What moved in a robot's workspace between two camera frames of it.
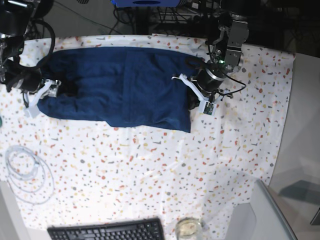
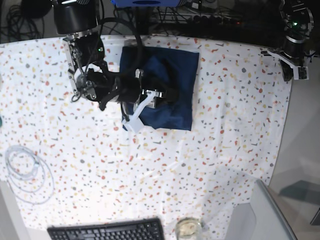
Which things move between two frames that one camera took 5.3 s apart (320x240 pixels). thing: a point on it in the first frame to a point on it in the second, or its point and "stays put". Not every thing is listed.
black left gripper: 209,81 to 294,49
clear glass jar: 188,228 stays put
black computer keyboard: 145,229 stays put
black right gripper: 28,80 to 129,90
